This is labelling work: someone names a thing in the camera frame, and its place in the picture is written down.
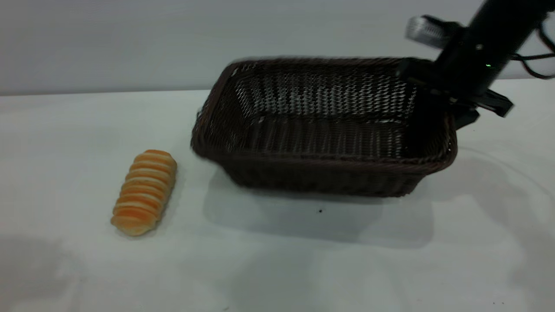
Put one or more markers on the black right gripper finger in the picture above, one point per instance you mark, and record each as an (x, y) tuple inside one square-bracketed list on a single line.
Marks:
[(431, 117), (466, 118)]

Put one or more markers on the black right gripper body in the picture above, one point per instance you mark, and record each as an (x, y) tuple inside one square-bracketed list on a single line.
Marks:
[(472, 69)]

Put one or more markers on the black woven wicker basket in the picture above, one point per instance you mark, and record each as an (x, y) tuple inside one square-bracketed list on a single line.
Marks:
[(321, 173)]

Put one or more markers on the striped orange bread roll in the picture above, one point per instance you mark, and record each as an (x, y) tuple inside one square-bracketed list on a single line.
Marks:
[(145, 190)]

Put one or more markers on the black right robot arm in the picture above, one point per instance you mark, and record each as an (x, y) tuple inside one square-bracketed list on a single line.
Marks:
[(507, 17)]

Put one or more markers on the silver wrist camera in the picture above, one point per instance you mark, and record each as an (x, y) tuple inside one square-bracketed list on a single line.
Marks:
[(427, 30)]

